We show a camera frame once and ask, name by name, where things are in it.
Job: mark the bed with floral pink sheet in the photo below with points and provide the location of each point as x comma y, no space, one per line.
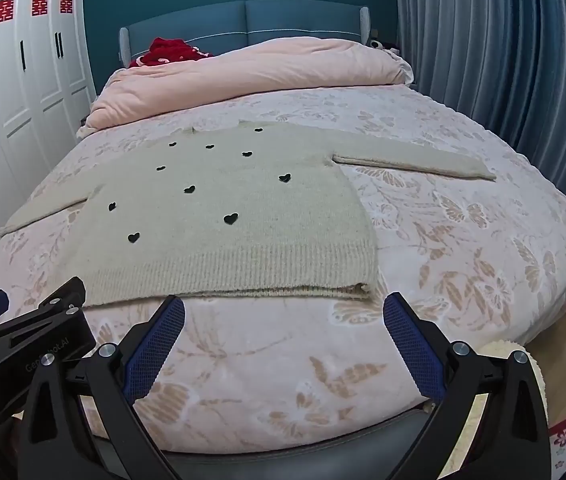
463,260

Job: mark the white wardrobe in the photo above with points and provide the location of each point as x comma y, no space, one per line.
38,85

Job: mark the pink duvet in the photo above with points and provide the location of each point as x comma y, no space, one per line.
263,75

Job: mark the blue upholstered headboard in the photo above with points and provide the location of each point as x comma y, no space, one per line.
288,20

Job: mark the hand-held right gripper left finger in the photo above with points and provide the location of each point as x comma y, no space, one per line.
155,350

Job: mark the red cloth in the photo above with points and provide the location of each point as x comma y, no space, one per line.
165,51

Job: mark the red paper wardrobe decoration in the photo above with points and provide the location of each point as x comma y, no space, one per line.
66,4
39,6
3,11

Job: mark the beige sweater with black hearts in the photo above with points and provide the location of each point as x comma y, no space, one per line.
213,220

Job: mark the grey-blue curtain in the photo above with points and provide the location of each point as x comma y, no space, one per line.
488,60

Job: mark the white bedside ornament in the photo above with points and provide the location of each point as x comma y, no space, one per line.
377,43

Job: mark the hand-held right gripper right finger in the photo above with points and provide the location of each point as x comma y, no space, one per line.
413,350

